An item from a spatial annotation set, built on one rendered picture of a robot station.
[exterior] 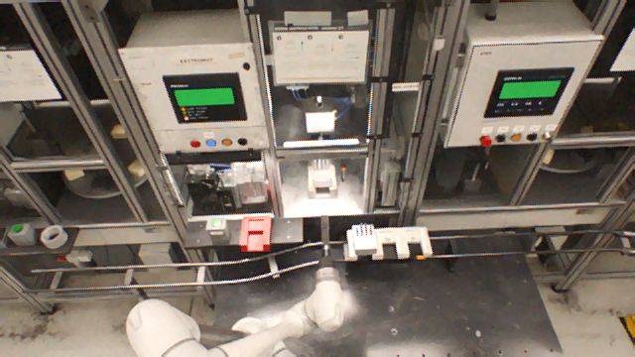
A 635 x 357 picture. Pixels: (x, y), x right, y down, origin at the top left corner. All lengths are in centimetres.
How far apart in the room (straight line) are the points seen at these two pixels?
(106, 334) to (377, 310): 172
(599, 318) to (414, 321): 145
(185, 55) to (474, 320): 161
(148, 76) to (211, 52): 24
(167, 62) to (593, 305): 277
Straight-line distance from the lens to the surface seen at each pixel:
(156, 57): 151
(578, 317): 316
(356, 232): 196
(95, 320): 314
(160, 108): 164
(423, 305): 211
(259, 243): 198
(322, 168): 208
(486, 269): 228
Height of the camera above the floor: 256
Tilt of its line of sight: 49 degrees down
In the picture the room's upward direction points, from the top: 2 degrees counter-clockwise
